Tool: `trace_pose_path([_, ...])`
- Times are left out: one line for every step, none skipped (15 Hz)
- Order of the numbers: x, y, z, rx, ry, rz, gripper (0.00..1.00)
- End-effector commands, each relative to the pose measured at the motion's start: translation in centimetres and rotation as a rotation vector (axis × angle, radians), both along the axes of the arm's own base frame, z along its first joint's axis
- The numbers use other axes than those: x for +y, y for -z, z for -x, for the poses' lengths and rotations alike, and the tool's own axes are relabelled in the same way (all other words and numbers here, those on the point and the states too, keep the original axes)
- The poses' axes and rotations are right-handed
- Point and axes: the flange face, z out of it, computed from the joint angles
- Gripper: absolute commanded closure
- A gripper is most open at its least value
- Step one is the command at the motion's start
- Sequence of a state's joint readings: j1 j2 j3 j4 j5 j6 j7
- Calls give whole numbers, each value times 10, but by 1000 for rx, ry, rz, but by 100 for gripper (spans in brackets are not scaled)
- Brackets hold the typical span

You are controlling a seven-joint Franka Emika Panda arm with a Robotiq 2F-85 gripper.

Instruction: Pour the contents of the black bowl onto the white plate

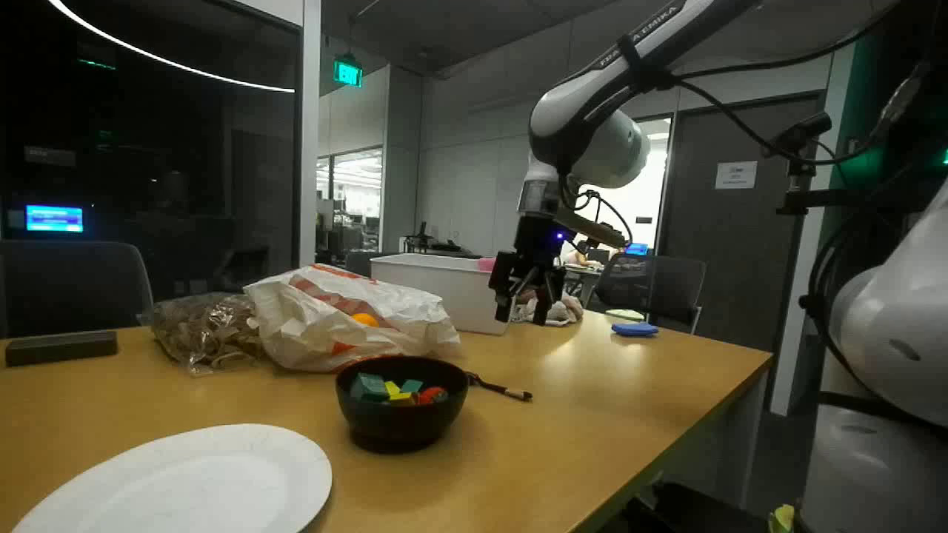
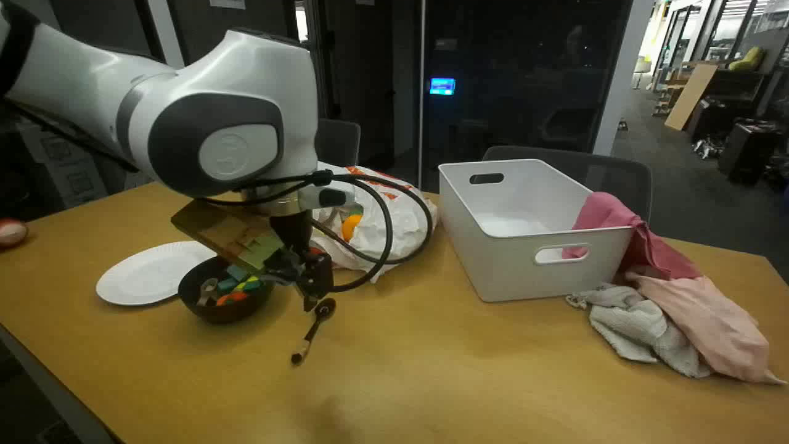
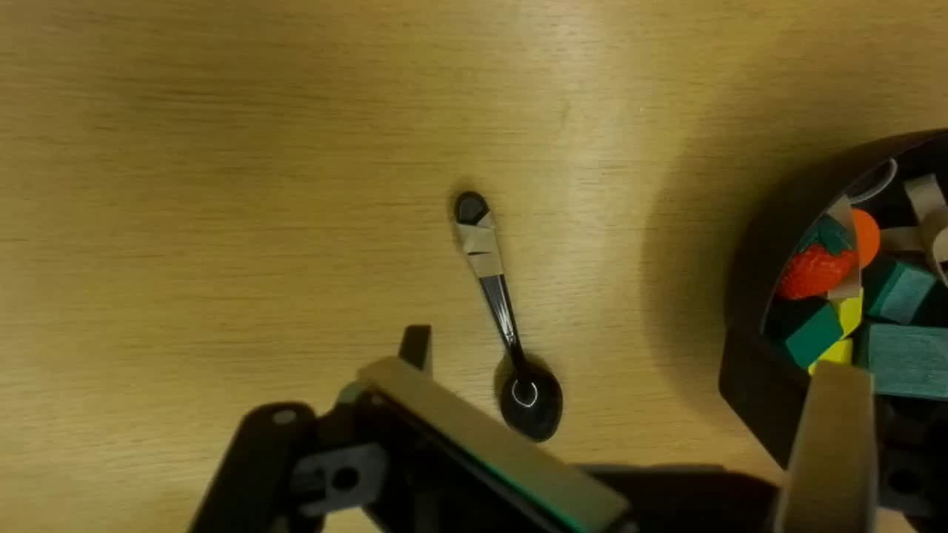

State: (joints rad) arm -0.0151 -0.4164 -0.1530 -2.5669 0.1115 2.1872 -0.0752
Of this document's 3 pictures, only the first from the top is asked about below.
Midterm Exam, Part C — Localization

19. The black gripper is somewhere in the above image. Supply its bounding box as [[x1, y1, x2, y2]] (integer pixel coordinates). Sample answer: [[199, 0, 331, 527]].
[[490, 212, 571, 328]]

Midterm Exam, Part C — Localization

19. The black bowl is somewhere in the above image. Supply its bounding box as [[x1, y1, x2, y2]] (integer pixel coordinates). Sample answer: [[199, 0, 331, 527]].
[[331, 356, 470, 456]]

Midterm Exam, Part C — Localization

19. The white round plate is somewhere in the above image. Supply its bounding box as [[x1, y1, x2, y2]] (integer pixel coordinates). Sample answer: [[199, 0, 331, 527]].
[[8, 419, 334, 533]]

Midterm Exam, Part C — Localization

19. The white crumpled cloth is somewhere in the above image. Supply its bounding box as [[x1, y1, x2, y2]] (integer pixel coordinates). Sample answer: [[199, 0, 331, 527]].
[[537, 292, 587, 332]]

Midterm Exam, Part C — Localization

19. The black plastic spoon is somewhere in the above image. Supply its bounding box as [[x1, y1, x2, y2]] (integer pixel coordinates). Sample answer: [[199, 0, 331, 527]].
[[466, 370, 537, 405]]

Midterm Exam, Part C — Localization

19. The white cabinet box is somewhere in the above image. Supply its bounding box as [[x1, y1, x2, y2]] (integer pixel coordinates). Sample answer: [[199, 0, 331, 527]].
[[368, 251, 515, 336]]

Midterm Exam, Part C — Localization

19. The blue flat object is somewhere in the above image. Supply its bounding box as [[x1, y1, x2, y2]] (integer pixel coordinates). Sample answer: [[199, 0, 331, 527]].
[[608, 320, 660, 339]]

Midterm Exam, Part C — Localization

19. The black mesh office chair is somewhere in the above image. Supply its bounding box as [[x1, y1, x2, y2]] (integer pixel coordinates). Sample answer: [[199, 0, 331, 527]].
[[589, 251, 712, 336]]

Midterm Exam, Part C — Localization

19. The white orange plastic bag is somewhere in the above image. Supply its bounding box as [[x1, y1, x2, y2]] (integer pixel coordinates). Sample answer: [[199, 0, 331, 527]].
[[241, 261, 466, 376]]

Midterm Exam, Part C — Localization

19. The white paper door sign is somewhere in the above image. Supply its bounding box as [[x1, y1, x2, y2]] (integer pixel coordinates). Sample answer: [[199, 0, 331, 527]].
[[712, 156, 761, 191]]

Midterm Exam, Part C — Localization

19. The green exit sign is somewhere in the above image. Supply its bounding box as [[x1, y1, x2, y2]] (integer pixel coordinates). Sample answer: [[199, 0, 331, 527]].
[[331, 55, 364, 89]]

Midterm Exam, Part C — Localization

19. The clear bag of brown snacks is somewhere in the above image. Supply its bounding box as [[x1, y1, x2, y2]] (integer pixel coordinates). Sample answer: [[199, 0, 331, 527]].
[[140, 289, 267, 372]]

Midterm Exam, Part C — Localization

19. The yellow green object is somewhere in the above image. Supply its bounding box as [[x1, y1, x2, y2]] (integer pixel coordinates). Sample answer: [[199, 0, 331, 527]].
[[767, 501, 801, 533]]

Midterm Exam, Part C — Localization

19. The grey office chair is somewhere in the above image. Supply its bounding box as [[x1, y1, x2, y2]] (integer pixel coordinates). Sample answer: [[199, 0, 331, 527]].
[[0, 236, 158, 339]]

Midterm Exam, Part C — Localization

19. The black rectangular block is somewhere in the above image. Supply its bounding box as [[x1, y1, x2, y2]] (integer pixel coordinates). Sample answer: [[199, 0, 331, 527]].
[[2, 328, 122, 370]]

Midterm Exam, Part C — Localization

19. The blue lit screen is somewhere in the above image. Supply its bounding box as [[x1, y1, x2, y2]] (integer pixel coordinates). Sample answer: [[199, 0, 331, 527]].
[[20, 202, 88, 236]]

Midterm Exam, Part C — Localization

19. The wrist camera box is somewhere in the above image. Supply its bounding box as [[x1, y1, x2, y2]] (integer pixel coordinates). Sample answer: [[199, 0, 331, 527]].
[[565, 205, 635, 251]]

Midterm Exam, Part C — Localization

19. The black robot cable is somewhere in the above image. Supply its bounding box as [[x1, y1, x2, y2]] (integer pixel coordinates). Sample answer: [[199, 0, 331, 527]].
[[670, 0, 906, 165]]

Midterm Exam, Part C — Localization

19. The black camera on stand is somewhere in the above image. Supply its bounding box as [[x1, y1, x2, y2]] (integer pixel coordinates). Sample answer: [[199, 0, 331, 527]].
[[771, 108, 841, 218]]

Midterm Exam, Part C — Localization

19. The ring ceiling light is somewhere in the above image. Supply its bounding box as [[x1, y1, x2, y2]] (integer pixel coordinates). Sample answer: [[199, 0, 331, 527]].
[[44, 0, 299, 98]]

